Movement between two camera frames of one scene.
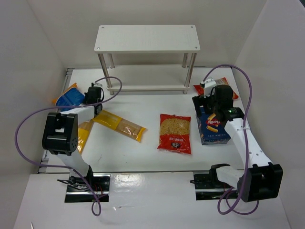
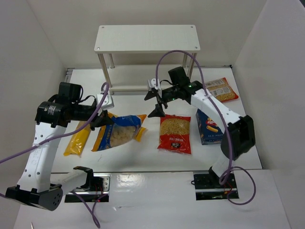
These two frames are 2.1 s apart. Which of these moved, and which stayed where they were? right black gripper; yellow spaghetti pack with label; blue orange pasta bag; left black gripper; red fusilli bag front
Moved: right black gripper; blue orange pasta bag; left black gripper
Stayed: yellow spaghetti pack with label; red fusilli bag front
